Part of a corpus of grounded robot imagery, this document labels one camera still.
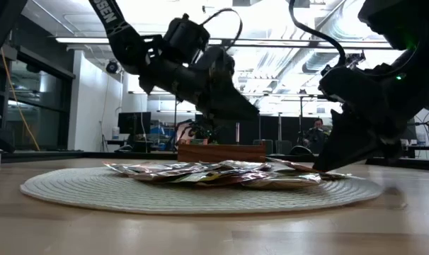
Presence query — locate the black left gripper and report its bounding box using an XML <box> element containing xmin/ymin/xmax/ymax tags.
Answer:
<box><xmin>143</xmin><ymin>47</ymin><xmax>260</xmax><ymax>120</ymax></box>

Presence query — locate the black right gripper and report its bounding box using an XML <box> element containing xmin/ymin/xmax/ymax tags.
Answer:
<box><xmin>312</xmin><ymin>63</ymin><xmax>419</xmax><ymax>174</ymax></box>

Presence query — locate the brown wooden tea box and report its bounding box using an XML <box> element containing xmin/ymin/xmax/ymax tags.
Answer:
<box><xmin>177</xmin><ymin>143</ymin><xmax>267</xmax><ymax>164</ymax></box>

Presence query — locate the person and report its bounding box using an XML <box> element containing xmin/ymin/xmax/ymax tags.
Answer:
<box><xmin>302</xmin><ymin>118</ymin><xmax>331</xmax><ymax>155</ymax></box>

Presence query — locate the black office chair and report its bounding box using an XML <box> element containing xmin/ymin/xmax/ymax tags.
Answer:
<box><xmin>290</xmin><ymin>144</ymin><xmax>314</xmax><ymax>156</ymax></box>

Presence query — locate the grey chair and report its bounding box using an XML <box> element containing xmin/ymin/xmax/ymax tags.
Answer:
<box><xmin>253</xmin><ymin>139</ymin><xmax>274</xmax><ymax>155</ymax></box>
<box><xmin>275</xmin><ymin>140</ymin><xmax>293</xmax><ymax>155</ymax></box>

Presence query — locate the black ceiling spotlight cluster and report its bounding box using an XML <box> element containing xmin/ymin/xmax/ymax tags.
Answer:
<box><xmin>345</xmin><ymin>51</ymin><xmax>366</xmax><ymax>68</ymax></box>

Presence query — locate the black computer monitor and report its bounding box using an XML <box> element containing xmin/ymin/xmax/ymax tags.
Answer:
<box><xmin>117</xmin><ymin>111</ymin><xmax>152</xmax><ymax>135</ymax></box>

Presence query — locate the black round ceiling spotlight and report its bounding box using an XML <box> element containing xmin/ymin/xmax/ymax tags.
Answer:
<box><xmin>105</xmin><ymin>59</ymin><xmax>120</xmax><ymax>74</ymax></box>

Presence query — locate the white round woven placemat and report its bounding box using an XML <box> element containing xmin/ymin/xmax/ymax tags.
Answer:
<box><xmin>19</xmin><ymin>164</ymin><xmax>384</xmax><ymax>215</ymax></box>

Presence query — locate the long ceiling light strip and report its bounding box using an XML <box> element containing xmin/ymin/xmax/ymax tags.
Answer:
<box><xmin>55</xmin><ymin>37</ymin><xmax>392</xmax><ymax>50</ymax></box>

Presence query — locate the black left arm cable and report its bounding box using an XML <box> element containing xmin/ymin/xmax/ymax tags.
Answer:
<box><xmin>199</xmin><ymin>8</ymin><xmax>244</xmax><ymax>50</ymax></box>

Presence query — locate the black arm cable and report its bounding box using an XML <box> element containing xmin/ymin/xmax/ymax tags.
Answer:
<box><xmin>199</xmin><ymin>8</ymin><xmax>244</xmax><ymax>50</ymax></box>
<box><xmin>288</xmin><ymin>0</ymin><xmax>347</xmax><ymax>67</ymax></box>

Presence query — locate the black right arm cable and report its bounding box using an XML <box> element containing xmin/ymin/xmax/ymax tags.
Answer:
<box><xmin>288</xmin><ymin>0</ymin><xmax>347</xmax><ymax>67</ymax></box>

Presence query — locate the yellow hanging cable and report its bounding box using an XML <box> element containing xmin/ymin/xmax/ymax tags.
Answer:
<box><xmin>0</xmin><ymin>47</ymin><xmax>41</xmax><ymax>152</ymax></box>

